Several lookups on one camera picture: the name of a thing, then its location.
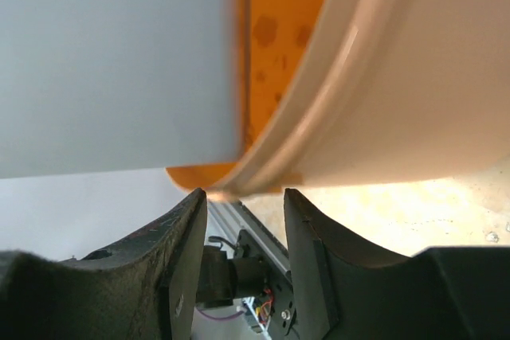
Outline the tan printed paper bucket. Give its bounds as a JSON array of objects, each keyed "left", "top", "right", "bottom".
[{"left": 166, "top": 0, "right": 324, "bottom": 190}]

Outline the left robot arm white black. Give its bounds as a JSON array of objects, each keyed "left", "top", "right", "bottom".
[{"left": 195, "top": 229, "right": 300, "bottom": 339}]

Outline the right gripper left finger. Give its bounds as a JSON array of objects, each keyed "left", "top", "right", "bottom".
[{"left": 1, "top": 189, "right": 207, "bottom": 339}]

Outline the grey translucent round bin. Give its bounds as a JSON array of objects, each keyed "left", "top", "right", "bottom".
[{"left": 210, "top": 0, "right": 509, "bottom": 201}]

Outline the front aluminium frame rail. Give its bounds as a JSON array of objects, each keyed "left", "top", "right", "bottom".
[{"left": 208, "top": 201, "right": 292, "bottom": 282}]

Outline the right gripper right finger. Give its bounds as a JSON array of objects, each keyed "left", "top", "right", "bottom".
[{"left": 284, "top": 189, "right": 509, "bottom": 339}]

